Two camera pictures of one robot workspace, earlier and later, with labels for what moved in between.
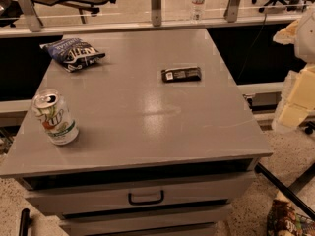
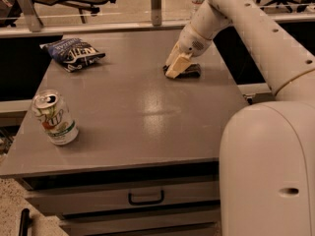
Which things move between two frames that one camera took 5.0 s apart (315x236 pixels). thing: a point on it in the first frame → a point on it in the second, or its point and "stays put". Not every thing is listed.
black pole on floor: [25, 222] stays put
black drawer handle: [138, 203] stays put
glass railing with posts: [45, 10] stays put
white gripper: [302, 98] → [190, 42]
